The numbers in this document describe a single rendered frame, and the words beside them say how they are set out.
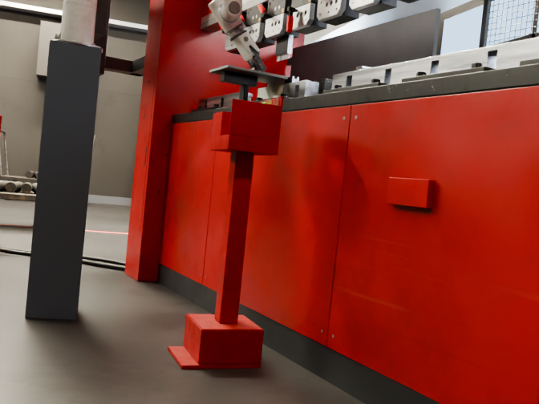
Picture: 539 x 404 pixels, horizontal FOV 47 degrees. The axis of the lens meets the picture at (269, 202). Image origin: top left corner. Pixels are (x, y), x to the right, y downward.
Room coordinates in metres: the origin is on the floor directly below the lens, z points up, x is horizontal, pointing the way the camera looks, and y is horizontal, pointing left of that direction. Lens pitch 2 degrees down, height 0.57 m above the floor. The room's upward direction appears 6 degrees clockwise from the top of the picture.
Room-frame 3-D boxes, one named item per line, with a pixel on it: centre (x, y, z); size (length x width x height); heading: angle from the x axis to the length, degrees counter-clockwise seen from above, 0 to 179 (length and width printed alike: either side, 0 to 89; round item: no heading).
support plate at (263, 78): (2.47, 0.13, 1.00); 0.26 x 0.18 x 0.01; 119
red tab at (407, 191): (1.57, -0.35, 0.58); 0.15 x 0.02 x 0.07; 29
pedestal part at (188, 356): (1.94, 0.13, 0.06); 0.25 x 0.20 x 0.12; 111
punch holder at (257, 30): (2.74, 0.12, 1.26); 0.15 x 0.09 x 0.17; 29
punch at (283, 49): (2.54, 0.01, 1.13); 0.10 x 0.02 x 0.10; 29
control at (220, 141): (1.95, 0.10, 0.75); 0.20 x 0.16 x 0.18; 21
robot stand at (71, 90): (2.31, 0.77, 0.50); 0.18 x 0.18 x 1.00; 18
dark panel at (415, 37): (3.00, -0.33, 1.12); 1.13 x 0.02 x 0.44; 29
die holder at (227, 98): (3.02, 0.27, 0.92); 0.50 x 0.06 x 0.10; 29
